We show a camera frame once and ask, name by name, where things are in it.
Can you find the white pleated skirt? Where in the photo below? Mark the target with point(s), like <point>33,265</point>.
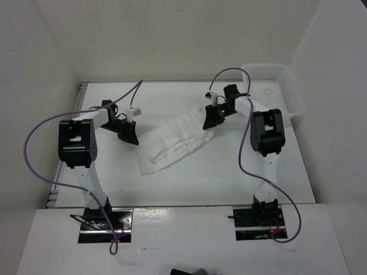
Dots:
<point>172,141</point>

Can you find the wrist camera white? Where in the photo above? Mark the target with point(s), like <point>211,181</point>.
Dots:
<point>132,113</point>
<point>212,96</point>

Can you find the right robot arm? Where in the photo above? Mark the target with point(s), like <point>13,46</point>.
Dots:
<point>266,136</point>

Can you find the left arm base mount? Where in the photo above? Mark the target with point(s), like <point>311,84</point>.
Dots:
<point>97,230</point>

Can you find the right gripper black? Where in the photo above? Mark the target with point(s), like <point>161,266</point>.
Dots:
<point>211,119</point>

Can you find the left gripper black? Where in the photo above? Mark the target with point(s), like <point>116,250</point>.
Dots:
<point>129,136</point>

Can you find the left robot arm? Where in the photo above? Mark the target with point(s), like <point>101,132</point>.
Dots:
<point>77,148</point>

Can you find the rubber band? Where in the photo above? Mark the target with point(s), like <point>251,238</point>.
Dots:
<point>268,91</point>

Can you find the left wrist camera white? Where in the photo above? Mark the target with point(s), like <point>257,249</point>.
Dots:
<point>132,113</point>

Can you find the aluminium table edge rail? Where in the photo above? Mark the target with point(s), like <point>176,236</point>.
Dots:
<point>53,194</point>

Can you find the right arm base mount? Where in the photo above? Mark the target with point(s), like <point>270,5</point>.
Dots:
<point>251,228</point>

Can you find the dark object bottom edge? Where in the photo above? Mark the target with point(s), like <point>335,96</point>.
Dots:
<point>200,271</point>

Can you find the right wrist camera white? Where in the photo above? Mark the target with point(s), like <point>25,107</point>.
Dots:
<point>212,96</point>

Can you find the white plastic basket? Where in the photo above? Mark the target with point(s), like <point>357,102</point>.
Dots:
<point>274,86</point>

